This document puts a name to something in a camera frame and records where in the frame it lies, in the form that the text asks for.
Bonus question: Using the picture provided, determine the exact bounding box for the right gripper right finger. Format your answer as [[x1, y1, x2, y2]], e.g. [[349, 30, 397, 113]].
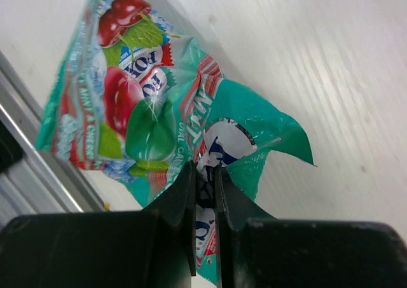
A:
[[214, 168, 406, 287]]

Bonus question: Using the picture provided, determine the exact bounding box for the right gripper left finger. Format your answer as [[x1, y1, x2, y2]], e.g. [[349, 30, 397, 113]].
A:
[[1, 163, 196, 287]]

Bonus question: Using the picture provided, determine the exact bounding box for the green Fox's candy bag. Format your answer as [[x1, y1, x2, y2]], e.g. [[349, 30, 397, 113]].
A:
[[36, 0, 313, 284]]

